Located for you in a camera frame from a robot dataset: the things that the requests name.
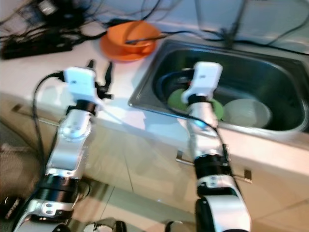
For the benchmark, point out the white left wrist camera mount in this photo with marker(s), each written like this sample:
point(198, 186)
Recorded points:
point(81, 82)

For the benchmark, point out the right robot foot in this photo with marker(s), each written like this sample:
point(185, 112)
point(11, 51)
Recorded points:
point(176, 227)

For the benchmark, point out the black charger box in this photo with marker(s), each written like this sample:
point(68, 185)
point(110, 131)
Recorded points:
point(55, 13)

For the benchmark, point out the stainless steel sink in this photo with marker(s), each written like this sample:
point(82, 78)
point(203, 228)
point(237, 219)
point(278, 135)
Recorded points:
point(260, 72)

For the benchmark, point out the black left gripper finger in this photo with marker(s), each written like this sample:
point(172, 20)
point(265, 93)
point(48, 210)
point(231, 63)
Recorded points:
point(109, 72)
point(91, 64)

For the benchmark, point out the orange plastic bowl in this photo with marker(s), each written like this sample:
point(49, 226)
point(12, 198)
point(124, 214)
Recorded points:
point(125, 30)

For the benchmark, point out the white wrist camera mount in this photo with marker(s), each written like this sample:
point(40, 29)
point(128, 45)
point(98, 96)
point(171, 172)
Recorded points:
point(81, 82)
point(205, 79)

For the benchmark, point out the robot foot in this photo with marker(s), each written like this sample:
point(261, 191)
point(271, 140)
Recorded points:
point(101, 226)
point(176, 227)

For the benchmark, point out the white translucent bowl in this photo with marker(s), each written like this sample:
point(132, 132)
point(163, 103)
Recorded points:
point(246, 112)

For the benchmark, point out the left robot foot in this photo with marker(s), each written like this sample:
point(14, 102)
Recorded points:
point(101, 226)

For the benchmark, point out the grey metal faucet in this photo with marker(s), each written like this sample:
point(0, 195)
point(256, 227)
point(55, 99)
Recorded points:
point(234, 31)

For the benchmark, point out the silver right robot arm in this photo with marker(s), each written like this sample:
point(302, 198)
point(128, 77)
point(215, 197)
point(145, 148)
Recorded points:
point(210, 140)

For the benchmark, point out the black power adapter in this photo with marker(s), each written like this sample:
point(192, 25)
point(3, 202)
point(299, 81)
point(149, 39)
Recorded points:
point(116, 21)

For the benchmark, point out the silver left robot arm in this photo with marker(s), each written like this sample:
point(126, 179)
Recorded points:
point(72, 140)

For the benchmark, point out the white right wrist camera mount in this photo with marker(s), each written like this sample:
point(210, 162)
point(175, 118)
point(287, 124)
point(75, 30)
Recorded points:
point(205, 79)

